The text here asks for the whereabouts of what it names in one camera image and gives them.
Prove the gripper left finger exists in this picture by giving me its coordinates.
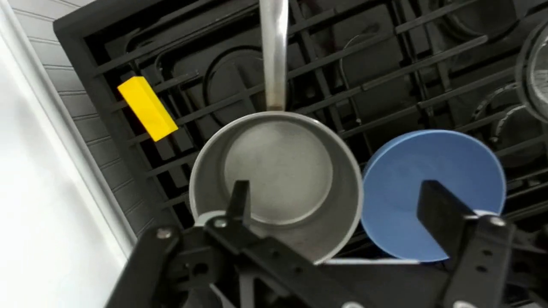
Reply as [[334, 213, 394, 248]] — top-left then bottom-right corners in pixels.
[[105, 180, 364, 308]]

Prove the black stove burner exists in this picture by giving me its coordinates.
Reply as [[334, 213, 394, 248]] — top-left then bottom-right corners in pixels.
[[440, 0, 519, 40], [204, 46, 296, 125], [473, 83, 548, 168]]

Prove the yellow block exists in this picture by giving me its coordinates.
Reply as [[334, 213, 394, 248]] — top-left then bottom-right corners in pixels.
[[117, 76, 179, 142]]

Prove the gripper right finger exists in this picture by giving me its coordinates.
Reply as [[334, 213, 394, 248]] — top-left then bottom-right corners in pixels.
[[417, 180, 548, 308]]

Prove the glass pot lid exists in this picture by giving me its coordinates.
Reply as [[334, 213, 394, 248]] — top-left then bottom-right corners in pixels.
[[515, 21, 548, 124]]

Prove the silver pot with handle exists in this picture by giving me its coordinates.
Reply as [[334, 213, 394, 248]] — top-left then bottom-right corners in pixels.
[[188, 0, 364, 264]]

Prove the black gas stove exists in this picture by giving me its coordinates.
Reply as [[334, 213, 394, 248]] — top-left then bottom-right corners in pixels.
[[54, 0, 548, 274]]

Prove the blue round plate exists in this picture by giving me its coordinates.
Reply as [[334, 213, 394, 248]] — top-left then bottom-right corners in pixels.
[[361, 130, 507, 262]]

